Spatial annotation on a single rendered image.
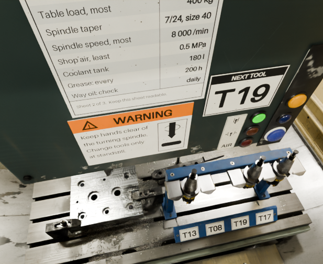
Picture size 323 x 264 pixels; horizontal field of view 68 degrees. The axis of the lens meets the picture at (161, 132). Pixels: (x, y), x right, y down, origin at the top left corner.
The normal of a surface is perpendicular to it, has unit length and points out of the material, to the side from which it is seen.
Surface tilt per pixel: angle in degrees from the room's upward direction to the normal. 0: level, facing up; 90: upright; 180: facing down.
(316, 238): 24
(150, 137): 90
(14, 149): 90
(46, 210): 0
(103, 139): 90
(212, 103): 90
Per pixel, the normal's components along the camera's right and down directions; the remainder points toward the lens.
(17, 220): 0.40, -0.62
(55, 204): 0.00, -0.61
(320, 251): -0.40, -0.48
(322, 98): -0.98, 0.16
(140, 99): 0.20, 0.78
